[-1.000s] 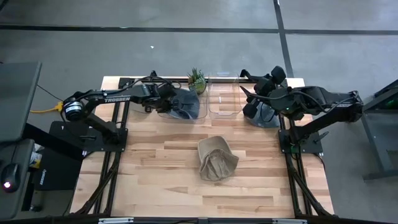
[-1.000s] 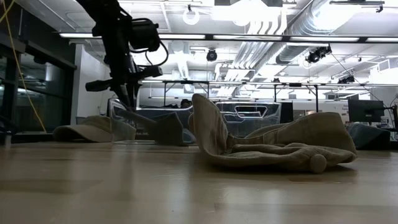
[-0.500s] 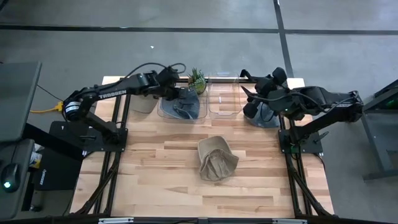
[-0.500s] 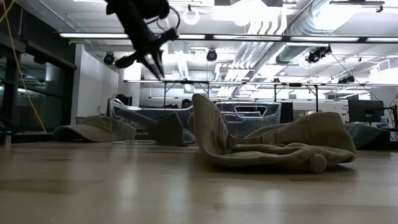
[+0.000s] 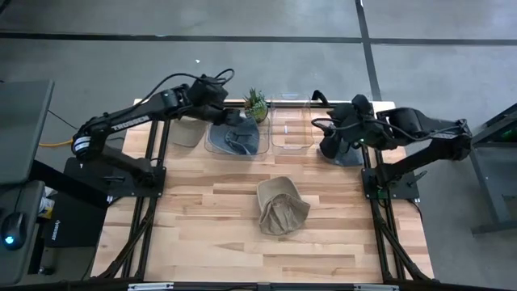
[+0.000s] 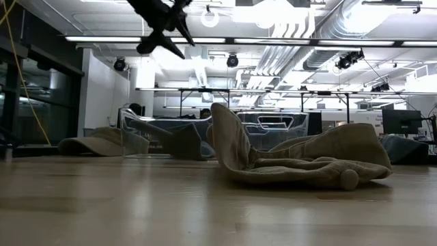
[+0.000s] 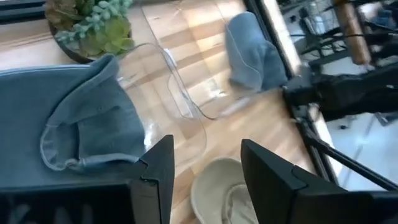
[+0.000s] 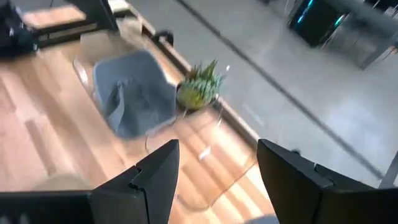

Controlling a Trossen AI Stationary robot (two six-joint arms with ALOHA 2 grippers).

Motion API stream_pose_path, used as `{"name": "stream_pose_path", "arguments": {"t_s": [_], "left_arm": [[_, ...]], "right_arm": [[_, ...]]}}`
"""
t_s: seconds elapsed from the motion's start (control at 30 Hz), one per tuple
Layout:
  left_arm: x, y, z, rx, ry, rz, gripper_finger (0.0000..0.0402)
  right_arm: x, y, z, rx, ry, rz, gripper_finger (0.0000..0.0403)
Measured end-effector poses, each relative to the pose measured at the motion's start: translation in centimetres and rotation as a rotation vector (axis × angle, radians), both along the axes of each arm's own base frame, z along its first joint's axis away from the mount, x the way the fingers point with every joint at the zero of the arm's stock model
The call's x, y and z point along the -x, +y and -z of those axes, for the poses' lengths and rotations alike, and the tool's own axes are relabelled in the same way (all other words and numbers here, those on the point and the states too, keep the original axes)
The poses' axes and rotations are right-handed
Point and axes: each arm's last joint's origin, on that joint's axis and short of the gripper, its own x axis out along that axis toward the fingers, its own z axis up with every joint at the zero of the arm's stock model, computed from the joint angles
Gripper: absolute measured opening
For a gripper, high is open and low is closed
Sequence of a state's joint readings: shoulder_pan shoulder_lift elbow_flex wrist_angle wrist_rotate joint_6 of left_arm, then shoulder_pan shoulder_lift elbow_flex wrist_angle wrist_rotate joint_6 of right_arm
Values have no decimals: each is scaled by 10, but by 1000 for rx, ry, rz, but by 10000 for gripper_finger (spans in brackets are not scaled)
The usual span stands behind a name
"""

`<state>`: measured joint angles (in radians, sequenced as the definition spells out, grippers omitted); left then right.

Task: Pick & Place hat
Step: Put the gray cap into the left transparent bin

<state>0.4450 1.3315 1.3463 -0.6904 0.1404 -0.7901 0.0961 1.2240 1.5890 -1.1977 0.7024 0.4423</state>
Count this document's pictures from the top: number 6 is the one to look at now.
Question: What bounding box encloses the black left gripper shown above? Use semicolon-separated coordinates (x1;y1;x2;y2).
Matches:
126;0;196;59

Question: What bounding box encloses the beige cloth hat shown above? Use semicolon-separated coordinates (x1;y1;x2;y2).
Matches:
206;102;393;191
57;126;150;157

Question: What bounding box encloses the long overhead light bar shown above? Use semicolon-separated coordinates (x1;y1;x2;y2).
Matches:
64;35;437;48

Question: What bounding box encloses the clear plastic bin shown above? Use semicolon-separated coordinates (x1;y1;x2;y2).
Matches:
118;107;213;160
235;111;309;152

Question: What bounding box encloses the black ceiling spotlight cluster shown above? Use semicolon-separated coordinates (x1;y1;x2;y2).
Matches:
335;49;365;71

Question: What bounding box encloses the black computer monitor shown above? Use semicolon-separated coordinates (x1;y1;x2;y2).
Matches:
382;109;423;135

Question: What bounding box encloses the white ring ceiling lamp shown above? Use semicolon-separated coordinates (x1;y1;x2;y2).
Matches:
200;5;221;29

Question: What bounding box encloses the silver ventilation duct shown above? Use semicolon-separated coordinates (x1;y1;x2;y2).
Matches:
302;0;380;71

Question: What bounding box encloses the yellow cable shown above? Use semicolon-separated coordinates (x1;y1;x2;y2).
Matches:
0;0;52;146

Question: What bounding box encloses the distant black workstation frame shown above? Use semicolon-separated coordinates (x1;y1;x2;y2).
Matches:
135;87;437;124

